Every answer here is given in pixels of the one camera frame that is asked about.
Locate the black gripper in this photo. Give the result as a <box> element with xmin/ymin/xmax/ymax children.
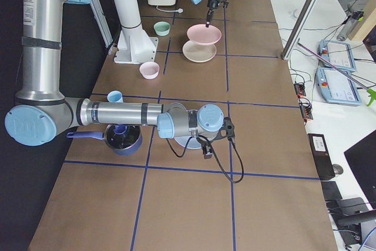
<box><xmin>206</xmin><ymin>0</ymin><xmax>229</xmax><ymax>28</ymax></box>
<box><xmin>202</xmin><ymin>117</ymin><xmax>235</xmax><ymax>159</ymax></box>

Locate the pink plate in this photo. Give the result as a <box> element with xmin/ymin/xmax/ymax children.
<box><xmin>187</xmin><ymin>24</ymin><xmax>221</xmax><ymax>45</ymax></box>

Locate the cream plate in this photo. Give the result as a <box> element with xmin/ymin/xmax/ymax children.
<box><xmin>182</xmin><ymin>41</ymin><xmax>217</xmax><ymax>63</ymax></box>

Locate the green bowl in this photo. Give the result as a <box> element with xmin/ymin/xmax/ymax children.
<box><xmin>153</xmin><ymin>21</ymin><xmax>170</xmax><ymax>36</ymax></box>

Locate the dark blue saucepan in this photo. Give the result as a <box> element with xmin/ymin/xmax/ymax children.
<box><xmin>66</xmin><ymin>125</ymin><xmax>143</xmax><ymax>156</ymax></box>

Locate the pink bowl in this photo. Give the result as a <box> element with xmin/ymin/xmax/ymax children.
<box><xmin>139</xmin><ymin>62</ymin><xmax>160</xmax><ymax>79</ymax></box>

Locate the light blue cup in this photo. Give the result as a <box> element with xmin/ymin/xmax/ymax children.
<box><xmin>107</xmin><ymin>91</ymin><xmax>123</xmax><ymax>103</ymax></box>

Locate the orange connector block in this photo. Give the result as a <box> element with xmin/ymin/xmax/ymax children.
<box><xmin>298</xmin><ymin>97</ymin><xmax>313</xmax><ymax>122</ymax></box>

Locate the black box with label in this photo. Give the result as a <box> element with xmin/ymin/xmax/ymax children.
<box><xmin>307</xmin><ymin>133</ymin><xmax>335</xmax><ymax>180</ymax></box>

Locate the far teach pendant tablet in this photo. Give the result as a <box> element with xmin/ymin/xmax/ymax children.
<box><xmin>318</xmin><ymin>39</ymin><xmax>357</xmax><ymax>72</ymax></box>

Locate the teach pendant tablet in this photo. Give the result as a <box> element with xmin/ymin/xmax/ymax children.
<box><xmin>318</xmin><ymin>39</ymin><xmax>357</xmax><ymax>72</ymax></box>
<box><xmin>315</xmin><ymin>67</ymin><xmax>362</xmax><ymax>106</ymax></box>

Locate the water bottle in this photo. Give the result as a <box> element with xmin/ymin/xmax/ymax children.
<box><xmin>336</xmin><ymin>11</ymin><xmax>364</xmax><ymax>42</ymax></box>

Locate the near teach pendant tablet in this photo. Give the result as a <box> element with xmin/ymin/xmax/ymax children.
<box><xmin>315</xmin><ymin>67</ymin><xmax>362</xmax><ymax>106</ymax></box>

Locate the grabber reaching stick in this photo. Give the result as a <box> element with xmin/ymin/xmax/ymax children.
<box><xmin>297</xmin><ymin>42</ymin><xmax>376</xmax><ymax>106</ymax></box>

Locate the toaster plug and cord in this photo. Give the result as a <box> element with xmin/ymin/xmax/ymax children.
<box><xmin>155</xmin><ymin>5</ymin><xmax>184</xmax><ymax>14</ymax></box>

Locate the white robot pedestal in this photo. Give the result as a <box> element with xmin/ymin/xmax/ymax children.
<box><xmin>114</xmin><ymin>0</ymin><xmax>158</xmax><ymax>64</ymax></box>

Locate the aluminium frame post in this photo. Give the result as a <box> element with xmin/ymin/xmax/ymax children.
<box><xmin>281</xmin><ymin>0</ymin><xmax>317</xmax><ymax>60</ymax></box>

